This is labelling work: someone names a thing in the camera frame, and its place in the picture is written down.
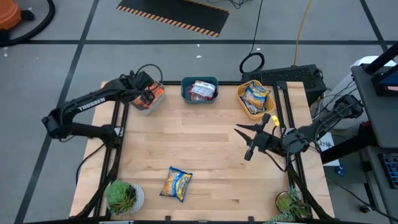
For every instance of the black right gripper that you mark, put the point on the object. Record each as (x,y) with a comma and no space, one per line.
(267,141)

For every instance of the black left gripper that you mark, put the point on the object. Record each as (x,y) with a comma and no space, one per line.
(143,81)

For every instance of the orange chicken ramen pack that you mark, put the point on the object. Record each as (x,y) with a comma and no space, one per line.
(158,91)
(138,103)

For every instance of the blue soy sauce ramen pack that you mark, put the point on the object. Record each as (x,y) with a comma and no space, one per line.
(175,183)
(253,101)
(260,89)

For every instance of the red Maruchan ramen pack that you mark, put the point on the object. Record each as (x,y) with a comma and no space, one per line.
(203,90)

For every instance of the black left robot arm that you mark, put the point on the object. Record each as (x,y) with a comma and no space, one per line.
(90,104)

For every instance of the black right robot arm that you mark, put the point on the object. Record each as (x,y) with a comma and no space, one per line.
(339,113)

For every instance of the translucent white storage bin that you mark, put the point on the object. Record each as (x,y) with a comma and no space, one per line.
(155,107)

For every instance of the yellow tape tag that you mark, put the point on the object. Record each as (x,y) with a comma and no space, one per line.
(275,120)

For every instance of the yellow plastic bin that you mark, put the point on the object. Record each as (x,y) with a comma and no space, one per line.
(270,105)

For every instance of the teal plastic bin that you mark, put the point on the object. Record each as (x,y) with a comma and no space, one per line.
(184,93)

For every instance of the black computer box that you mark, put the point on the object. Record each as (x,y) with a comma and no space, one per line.
(289,76)

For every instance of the succulent in black pot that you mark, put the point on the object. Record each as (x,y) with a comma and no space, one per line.
(289,203)

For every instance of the white paper sheet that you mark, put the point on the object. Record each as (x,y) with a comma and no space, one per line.
(329,155)

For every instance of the black striped floor mat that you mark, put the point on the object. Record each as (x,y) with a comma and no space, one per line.
(174,12)

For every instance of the black desk leg beam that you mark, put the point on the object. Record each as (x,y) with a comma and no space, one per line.
(348,149)

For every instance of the succulent in white pot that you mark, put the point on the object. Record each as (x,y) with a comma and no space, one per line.
(122,196)

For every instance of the grey desk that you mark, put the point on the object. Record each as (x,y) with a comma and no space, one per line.
(370,118)

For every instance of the dark desk monitor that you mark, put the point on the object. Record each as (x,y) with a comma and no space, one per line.
(385,84)

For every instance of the black keyboard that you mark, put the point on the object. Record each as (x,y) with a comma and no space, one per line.
(390,169)

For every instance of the orange vacuum cleaner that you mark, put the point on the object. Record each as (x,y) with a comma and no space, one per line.
(7,14)

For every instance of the black aluminium table frame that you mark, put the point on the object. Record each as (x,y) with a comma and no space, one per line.
(282,85)

